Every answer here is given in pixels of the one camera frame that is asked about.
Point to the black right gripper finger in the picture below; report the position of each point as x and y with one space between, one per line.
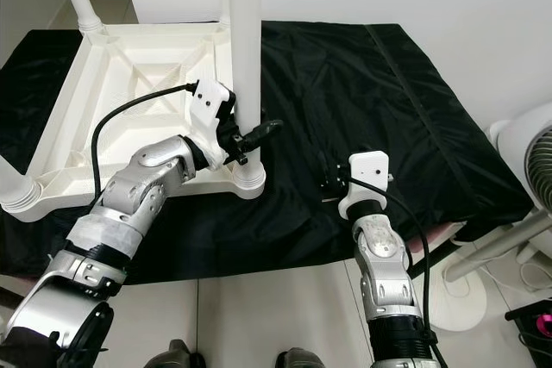
324 170

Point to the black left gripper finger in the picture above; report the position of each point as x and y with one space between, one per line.
266 131
231 111

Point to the white plastic children table top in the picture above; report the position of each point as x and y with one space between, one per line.
78 127

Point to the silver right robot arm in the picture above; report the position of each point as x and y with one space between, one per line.
384 256

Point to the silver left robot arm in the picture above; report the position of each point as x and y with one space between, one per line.
129 196

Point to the black cloth table cover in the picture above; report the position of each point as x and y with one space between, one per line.
397 92

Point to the black metal table leg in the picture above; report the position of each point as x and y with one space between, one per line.
444 258

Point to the grey robot right leg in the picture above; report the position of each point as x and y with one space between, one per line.
302 358

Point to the grey robot leg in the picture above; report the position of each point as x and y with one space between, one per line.
181 355
302 358

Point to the white standing fan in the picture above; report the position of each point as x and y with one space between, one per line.
526 144

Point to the grey robot left leg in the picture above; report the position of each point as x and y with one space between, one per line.
181 355

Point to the magenta metal part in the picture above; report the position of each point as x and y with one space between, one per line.
545 323

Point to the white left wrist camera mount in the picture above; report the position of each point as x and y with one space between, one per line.
207 101

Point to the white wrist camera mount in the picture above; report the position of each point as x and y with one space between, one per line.
371 168
207 101

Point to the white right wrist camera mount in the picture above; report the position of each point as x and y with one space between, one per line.
371 168

